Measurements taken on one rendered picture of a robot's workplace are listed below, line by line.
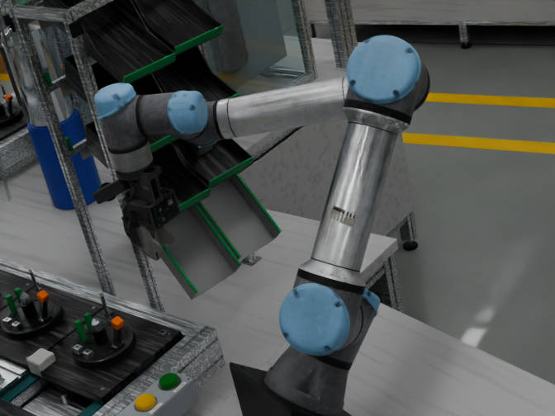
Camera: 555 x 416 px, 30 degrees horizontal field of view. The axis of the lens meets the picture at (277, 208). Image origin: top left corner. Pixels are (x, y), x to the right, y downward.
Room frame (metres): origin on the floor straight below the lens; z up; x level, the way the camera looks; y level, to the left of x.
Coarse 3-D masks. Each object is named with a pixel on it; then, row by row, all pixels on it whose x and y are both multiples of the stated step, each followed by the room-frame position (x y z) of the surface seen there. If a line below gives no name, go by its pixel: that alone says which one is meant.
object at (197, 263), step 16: (192, 208) 2.10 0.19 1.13; (176, 224) 2.09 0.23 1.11; (192, 224) 2.09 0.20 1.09; (208, 224) 2.06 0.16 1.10; (176, 240) 2.05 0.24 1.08; (192, 240) 2.06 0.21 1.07; (208, 240) 2.07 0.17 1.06; (160, 256) 2.01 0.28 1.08; (176, 256) 2.02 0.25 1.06; (192, 256) 2.03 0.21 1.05; (208, 256) 2.04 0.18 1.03; (224, 256) 2.04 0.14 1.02; (176, 272) 1.97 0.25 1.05; (192, 272) 2.00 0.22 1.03; (208, 272) 2.00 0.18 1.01; (224, 272) 2.01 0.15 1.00; (192, 288) 1.93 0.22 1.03; (208, 288) 1.97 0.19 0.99
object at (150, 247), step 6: (138, 228) 1.73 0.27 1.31; (144, 228) 1.73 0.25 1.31; (138, 234) 1.73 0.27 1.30; (144, 234) 1.73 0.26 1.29; (144, 240) 1.73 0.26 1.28; (150, 240) 1.72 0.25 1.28; (138, 246) 1.74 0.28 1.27; (144, 246) 1.73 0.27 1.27; (150, 246) 1.73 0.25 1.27; (156, 246) 1.71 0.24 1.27; (144, 252) 1.74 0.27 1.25; (150, 252) 1.73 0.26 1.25; (156, 252) 1.72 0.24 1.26; (156, 258) 1.75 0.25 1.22
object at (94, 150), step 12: (96, 132) 2.16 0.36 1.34; (96, 144) 2.12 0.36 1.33; (168, 144) 2.12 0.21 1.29; (96, 156) 2.14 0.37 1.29; (156, 156) 2.14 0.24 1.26; (168, 156) 2.13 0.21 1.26; (168, 168) 2.11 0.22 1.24; (180, 168) 2.10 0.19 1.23; (168, 180) 2.07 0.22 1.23; (180, 180) 2.07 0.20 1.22; (192, 180) 2.07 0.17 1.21; (180, 192) 2.04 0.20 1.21; (192, 192) 2.04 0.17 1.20; (204, 192) 2.02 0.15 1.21; (180, 204) 2.01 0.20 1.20; (192, 204) 2.00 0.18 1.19
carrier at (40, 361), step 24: (120, 312) 1.99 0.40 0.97; (72, 336) 1.93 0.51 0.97; (96, 336) 1.85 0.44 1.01; (144, 336) 1.87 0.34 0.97; (168, 336) 1.85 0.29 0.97; (48, 360) 1.84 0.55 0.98; (72, 360) 1.84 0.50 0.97; (96, 360) 1.79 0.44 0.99; (120, 360) 1.80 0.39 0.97; (144, 360) 1.79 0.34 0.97; (72, 384) 1.76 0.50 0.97; (96, 384) 1.74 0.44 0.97; (120, 384) 1.73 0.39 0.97
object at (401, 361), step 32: (384, 320) 1.89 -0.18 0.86; (416, 320) 1.86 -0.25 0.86; (384, 352) 1.78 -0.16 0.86; (416, 352) 1.75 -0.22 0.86; (448, 352) 1.73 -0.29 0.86; (480, 352) 1.71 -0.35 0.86; (352, 384) 1.70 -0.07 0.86; (384, 384) 1.67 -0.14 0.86; (416, 384) 1.65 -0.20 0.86; (448, 384) 1.63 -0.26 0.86; (480, 384) 1.61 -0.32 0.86; (512, 384) 1.59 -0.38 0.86; (544, 384) 1.57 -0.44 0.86
